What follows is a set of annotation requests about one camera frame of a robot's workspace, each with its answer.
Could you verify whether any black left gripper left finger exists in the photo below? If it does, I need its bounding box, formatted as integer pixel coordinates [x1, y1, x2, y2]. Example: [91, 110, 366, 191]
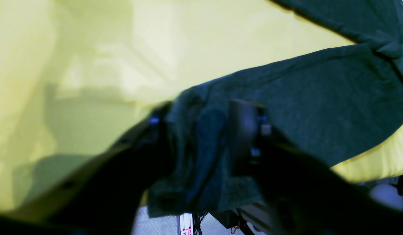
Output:
[0, 102, 176, 235]

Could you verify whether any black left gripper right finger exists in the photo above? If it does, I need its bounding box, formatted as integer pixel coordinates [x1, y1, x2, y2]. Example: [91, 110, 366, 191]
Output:
[229, 100, 403, 235]

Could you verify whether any dark grey long-sleeve T-shirt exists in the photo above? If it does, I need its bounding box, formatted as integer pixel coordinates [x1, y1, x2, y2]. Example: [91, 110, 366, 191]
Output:
[148, 0, 403, 217]

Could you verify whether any yellow table cloth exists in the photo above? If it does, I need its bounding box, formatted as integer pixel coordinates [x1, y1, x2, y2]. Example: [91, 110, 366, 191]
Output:
[0, 0, 403, 212]

